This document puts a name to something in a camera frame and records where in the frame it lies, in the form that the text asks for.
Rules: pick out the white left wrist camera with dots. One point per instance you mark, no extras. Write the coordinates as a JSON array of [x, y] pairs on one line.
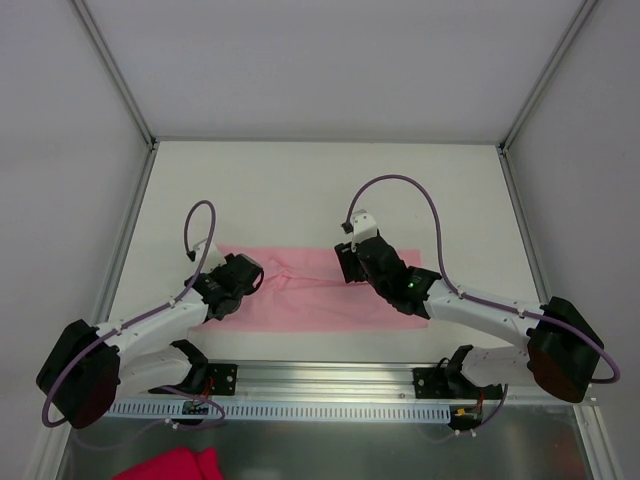
[[213, 258]]

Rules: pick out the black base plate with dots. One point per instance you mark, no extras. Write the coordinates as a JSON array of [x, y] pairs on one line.
[[220, 379], [438, 383]]

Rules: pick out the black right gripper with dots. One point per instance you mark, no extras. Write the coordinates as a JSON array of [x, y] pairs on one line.
[[351, 262]]

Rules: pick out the aluminium mounting rail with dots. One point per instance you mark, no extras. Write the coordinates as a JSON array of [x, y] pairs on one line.
[[324, 382]]

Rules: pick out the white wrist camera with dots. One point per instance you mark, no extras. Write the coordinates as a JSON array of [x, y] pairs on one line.
[[364, 227], [213, 258]]

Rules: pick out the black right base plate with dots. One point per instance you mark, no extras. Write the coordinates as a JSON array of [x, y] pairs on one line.
[[438, 383]]

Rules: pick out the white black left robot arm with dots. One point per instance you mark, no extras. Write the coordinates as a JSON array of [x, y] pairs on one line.
[[91, 367]]

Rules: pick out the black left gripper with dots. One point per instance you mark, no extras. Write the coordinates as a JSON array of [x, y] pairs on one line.
[[248, 273]]

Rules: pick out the right aluminium frame post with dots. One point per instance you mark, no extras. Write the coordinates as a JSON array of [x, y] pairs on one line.
[[551, 66]]

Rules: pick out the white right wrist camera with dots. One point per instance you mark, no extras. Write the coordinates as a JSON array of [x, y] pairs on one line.
[[364, 227]]

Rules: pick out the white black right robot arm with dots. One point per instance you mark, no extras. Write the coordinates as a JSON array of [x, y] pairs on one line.
[[551, 345]]

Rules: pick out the aluminium frame post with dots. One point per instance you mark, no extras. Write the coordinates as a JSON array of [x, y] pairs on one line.
[[551, 66], [101, 48]]

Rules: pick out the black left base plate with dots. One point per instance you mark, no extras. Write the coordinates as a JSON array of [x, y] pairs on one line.
[[220, 379]]

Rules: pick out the red t-shirt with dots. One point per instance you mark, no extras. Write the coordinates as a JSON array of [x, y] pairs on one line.
[[177, 464]]

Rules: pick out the pink t-shirt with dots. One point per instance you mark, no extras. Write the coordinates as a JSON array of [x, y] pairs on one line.
[[304, 292]]

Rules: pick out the slotted white cable duct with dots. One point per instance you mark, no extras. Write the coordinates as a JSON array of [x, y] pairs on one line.
[[183, 409]]

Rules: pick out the left aluminium frame post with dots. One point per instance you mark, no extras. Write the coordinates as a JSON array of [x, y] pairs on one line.
[[101, 48]]

